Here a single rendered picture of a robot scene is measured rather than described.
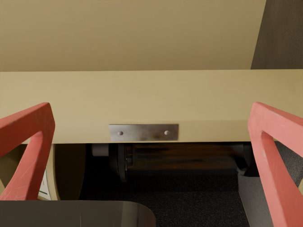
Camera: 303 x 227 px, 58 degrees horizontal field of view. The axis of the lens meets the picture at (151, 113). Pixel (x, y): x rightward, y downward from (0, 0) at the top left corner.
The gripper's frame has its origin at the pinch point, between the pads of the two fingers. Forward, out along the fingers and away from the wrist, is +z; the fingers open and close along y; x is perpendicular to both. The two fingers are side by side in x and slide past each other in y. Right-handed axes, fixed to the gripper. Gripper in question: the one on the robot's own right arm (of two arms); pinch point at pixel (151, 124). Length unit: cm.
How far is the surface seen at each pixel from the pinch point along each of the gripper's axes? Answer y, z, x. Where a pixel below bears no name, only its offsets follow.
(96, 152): 8.7, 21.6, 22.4
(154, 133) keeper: -0.3, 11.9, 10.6
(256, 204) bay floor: -17.6, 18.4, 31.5
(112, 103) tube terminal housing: 4.3, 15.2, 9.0
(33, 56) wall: 30, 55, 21
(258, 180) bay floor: -17.6, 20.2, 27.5
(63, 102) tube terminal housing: 9.7, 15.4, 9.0
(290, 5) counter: -24.8, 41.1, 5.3
